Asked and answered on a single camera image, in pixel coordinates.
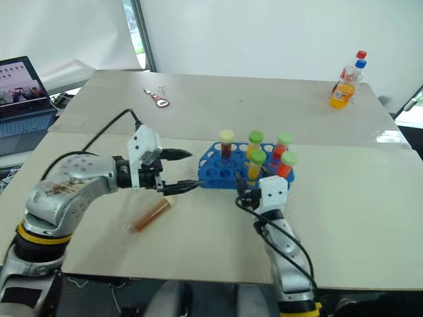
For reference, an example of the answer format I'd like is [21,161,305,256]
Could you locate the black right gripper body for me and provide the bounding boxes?
[235,187,262,211]

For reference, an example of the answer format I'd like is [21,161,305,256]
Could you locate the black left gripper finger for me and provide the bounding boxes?
[160,148,193,162]
[163,179,205,196]

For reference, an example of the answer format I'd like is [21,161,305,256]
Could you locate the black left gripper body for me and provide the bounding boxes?
[138,159,167,193]

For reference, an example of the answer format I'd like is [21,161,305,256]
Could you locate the blue test tube rack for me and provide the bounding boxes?
[198,141,295,192]

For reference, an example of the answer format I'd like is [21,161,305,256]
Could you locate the yellow tube with green cap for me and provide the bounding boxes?
[245,130,265,159]
[246,149,267,180]

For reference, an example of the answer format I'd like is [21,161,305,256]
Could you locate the red tube with green cap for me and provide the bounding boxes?
[275,151,299,180]
[271,132,294,160]

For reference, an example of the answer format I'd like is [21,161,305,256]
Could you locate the brown tube with cream cap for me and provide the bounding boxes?
[130,195,176,234]
[218,129,235,162]

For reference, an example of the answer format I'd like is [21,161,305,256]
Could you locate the red bottle opener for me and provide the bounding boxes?
[143,88,171,108]

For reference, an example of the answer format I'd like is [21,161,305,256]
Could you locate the orange soda bottle blue cap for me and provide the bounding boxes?
[328,59,368,110]

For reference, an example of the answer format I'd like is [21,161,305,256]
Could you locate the dark metal pole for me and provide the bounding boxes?
[131,0,158,72]

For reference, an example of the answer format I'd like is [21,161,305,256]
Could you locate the clear bottle blue cap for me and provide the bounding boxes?
[332,50,369,94]

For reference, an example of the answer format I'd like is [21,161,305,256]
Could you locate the open laptop computer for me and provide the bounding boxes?
[0,55,58,157]

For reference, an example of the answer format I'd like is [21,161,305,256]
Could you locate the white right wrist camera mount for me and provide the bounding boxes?
[258,175,289,213]

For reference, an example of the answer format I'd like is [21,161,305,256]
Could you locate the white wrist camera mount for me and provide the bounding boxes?
[127,124,163,192]
[258,175,289,213]

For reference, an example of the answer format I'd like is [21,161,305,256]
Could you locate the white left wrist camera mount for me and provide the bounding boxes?
[127,124,163,192]

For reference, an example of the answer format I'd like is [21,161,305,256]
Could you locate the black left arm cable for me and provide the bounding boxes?
[41,108,143,181]

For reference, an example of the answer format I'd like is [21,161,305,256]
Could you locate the tangled desk cables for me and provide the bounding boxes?
[48,92,76,112]

